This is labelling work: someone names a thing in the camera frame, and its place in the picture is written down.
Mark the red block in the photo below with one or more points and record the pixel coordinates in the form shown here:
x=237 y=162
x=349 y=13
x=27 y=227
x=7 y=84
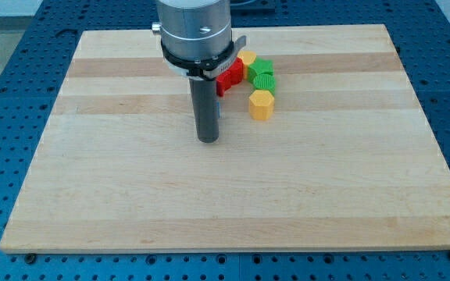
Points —
x=236 y=71
x=223 y=83

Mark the yellow hexagon block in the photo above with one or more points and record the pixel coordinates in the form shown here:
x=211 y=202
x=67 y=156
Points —
x=261 y=104

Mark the red block front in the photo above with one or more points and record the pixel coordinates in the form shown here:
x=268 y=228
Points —
x=223 y=83

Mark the green star block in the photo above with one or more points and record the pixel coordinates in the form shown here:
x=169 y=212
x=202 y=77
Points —
x=258 y=67

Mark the wooden board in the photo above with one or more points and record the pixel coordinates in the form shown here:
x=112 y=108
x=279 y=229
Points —
x=347 y=162

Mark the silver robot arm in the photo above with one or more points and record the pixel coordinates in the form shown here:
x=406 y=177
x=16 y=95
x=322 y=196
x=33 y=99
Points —
x=195 y=38

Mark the red block rear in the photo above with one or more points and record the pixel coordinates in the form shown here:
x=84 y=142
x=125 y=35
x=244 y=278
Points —
x=236 y=71

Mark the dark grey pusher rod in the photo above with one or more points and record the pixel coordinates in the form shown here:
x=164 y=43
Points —
x=204 y=100

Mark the green cylinder block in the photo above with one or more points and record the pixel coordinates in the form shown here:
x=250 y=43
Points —
x=265 y=82

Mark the blue triangle block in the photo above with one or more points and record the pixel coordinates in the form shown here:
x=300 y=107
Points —
x=218 y=110

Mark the yellow round block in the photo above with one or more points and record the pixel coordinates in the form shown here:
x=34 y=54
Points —
x=247 y=58

